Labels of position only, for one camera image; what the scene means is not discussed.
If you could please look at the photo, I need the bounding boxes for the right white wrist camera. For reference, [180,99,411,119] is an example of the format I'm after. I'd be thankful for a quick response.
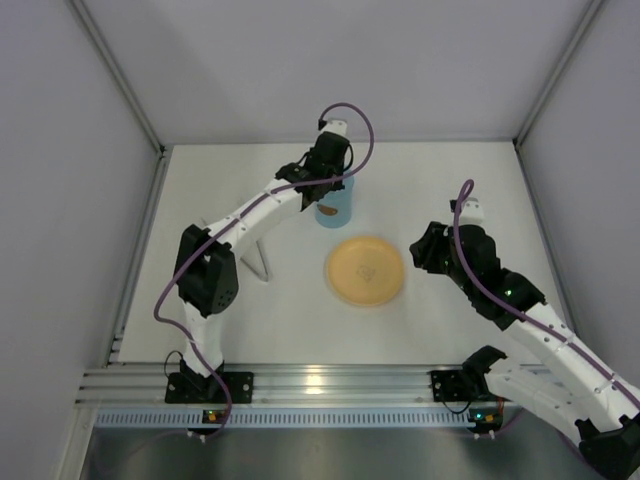
[458,197,485,226]

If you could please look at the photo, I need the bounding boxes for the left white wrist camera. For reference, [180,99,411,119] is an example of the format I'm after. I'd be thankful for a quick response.
[318,118,348,137]

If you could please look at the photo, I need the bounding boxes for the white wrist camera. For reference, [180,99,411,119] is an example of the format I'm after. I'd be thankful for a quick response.
[318,118,348,137]
[458,197,485,226]

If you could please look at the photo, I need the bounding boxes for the right aluminium frame post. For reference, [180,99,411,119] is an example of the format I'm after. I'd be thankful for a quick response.
[513,0,609,152]

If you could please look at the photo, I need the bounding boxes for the metal tongs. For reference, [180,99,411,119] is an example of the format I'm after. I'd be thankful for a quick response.
[217,217,271,283]

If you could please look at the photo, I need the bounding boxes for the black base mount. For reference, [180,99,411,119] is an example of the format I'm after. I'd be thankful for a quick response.
[429,369,476,403]
[164,371,254,404]

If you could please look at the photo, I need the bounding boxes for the aluminium mounting rail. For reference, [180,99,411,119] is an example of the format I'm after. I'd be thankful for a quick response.
[74,363,614,409]

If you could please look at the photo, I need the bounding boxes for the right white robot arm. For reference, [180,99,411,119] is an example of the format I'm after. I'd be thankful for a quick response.
[409,221,639,479]

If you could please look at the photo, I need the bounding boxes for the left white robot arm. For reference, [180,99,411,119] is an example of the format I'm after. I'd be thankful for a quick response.
[165,120,353,404]

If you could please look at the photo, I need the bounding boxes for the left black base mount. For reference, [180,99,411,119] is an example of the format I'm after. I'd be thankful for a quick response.
[164,371,254,404]

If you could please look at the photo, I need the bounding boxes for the yellow round plate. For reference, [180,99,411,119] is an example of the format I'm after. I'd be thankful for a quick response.
[325,236,405,307]

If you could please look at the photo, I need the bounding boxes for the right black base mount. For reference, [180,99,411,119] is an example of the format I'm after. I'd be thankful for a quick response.
[429,369,476,403]

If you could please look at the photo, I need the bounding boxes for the purple cable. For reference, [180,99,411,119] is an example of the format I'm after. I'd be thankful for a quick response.
[452,179,640,411]
[153,102,375,441]

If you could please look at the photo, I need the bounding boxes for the light blue cylindrical container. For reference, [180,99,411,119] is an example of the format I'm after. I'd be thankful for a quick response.
[315,177,354,229]

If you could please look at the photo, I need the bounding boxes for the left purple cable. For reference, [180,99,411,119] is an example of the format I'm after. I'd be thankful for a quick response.
[153,102,375,441]

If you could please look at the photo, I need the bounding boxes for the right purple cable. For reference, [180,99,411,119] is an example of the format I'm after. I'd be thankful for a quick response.
[452,179,640,411]

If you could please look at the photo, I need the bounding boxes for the white slotted cable duct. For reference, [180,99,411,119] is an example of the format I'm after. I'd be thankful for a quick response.
[94,407,474,429]

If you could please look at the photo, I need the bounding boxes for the left aluminium frame post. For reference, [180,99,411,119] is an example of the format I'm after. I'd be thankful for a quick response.
[65,0,166,157]

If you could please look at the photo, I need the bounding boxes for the aluminium frame post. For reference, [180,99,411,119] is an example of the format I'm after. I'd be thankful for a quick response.
[513,0,609,152]
[65,0,166,157]

